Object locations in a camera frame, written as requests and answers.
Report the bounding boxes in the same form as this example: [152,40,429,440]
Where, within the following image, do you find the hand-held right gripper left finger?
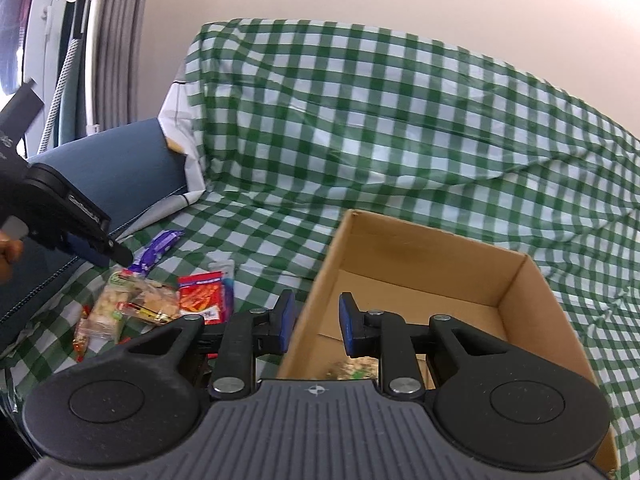
[117,289,297,400]

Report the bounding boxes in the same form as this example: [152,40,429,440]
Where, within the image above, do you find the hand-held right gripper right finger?
[338,291,512,401]

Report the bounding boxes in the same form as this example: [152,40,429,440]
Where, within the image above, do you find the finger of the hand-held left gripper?
[62,229,135,267]

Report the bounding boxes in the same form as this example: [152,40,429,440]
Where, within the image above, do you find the pale yellow snack packet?
[325,357,382,382]

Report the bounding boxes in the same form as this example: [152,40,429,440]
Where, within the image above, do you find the clear cracker packet green label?
[75,270,132,345]

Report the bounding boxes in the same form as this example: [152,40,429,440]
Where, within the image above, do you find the red snack packet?
[178,271,226,324]

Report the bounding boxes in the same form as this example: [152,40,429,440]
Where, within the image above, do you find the brown cardboard box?
[277,209,621,480]

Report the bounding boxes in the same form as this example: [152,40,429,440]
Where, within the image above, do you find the person's left hand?
[0,232,24,285]

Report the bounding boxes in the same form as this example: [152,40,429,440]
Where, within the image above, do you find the purple snack packet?
[131,229,185,277]

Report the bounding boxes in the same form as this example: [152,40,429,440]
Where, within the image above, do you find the blue sofa cushion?
[0,119,203,328]

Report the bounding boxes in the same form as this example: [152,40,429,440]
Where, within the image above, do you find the silver snack packet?
[207,259,237,321]

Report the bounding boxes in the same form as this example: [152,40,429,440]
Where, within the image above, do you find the small red gold packet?
[72,305,97,364]

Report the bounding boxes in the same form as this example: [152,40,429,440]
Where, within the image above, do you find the white printed cloth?
[157,80,207,207]

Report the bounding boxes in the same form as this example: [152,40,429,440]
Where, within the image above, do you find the dark hanging clothes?
[0,0,38,97]

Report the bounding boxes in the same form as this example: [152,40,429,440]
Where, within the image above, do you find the green white checkered cloth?
[0,20,640,480]

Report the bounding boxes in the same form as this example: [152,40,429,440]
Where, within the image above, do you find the grey corrugated hose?
[37,35,83,157]

